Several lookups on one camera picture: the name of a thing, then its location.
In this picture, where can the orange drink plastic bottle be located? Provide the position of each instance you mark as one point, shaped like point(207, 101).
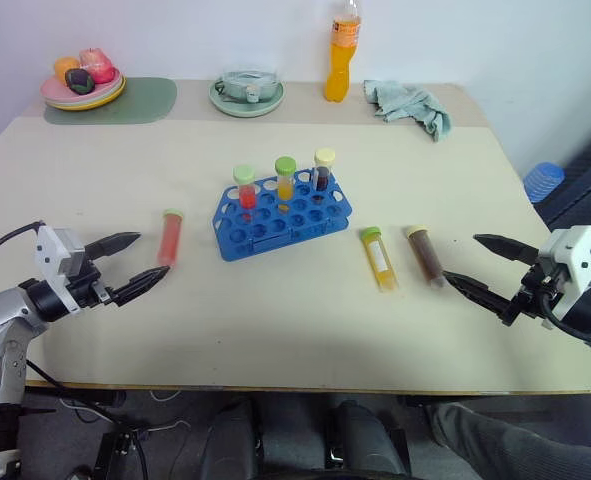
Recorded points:
point(340, 70)

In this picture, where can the orange liquid green-capped tube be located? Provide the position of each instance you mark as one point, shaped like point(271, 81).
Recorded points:
point(285, 187)

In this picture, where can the pink-red tube with green cap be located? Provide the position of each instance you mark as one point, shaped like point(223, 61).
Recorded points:
point(170, 240)

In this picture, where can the green placemat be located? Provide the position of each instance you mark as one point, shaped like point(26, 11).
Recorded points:
point(145, 100)

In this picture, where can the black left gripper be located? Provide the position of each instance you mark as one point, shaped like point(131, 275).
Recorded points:
point(92, 292)

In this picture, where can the yellow plate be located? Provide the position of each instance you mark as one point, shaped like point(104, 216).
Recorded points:
point(102, 103)

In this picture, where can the grey trouser leg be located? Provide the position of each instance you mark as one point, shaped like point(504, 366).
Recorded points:
point(505, 440)

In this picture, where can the blue test tube rack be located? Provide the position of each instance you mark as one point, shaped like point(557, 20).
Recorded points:
point(275, 235)

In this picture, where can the pink plate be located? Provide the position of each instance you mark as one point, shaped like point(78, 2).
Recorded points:
point(55, 92)

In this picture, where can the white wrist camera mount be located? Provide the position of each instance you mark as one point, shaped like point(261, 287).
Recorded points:
point(575, 250)
point(47, 252)

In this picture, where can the dark purple toy fruit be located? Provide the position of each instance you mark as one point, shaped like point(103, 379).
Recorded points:
point(79, 81)

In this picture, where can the orange toy fruit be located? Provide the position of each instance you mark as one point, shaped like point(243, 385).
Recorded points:
point(66, 66)

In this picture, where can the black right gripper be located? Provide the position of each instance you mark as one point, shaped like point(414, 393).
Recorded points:
point(535, 297)

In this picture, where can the mint green plate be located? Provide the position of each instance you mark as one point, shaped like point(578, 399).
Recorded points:
point(245, 109)

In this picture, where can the pink toy peach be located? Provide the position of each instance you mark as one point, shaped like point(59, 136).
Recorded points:
point(97, 65)

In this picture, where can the teal crumpled cloth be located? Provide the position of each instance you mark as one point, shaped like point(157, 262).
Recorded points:
point(405, 102)

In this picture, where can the blue ribbed plastic container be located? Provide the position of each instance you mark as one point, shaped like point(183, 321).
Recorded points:
point(545, 180)

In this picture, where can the large cream table mat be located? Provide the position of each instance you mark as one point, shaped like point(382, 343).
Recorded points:
point(295, 310)

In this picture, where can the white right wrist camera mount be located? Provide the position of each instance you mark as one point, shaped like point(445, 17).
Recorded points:
point(575, 250)

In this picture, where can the brown tube with yellow cap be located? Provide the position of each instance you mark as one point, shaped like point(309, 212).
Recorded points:
point(425, 255)

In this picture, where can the black chair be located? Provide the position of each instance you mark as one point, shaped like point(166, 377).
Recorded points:
point(590, 185)

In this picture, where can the mint green cup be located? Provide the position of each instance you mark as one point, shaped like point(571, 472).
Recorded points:
point(245, 82)

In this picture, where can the yellow tube with green cap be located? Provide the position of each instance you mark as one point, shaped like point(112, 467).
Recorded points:
point(380, 260)

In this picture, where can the red liquid green-capped tube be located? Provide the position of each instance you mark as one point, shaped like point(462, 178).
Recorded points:
point(247, 197)

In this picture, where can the dark rounded shape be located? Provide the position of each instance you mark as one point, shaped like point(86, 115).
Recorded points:
point(365, 435)

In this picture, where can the dark liquid yellow-capped tube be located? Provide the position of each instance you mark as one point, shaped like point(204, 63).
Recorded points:
point(322, 180)

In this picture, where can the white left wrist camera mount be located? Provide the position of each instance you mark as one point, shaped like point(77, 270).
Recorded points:
point(47, 252)

